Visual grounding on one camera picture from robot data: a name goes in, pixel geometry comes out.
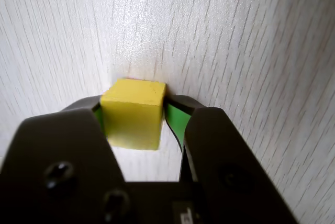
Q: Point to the yellow wooden cube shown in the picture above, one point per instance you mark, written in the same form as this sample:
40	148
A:
133	119

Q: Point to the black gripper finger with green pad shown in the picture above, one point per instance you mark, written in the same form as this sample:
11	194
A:
235	161
52	156

